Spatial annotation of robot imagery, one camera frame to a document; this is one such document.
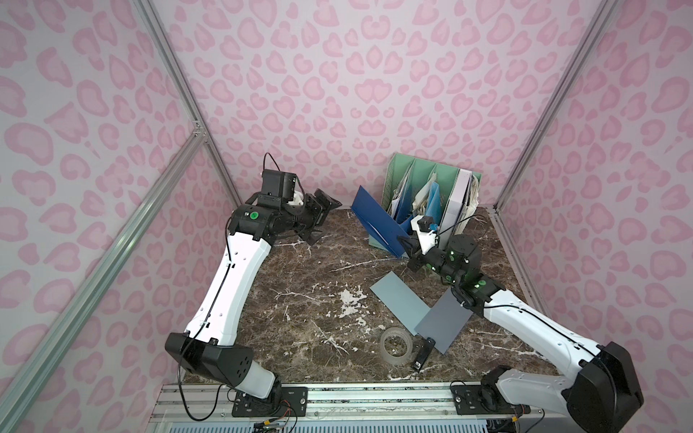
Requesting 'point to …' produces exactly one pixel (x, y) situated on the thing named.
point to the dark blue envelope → (379, 223)
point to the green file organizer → (442, 198)
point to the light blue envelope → (409, 308)
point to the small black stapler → (423, 354)
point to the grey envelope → (444, 322)
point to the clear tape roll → (396, 345)
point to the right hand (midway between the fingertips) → (396, 238)
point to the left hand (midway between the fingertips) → (338, 209)
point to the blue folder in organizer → (433, 206)
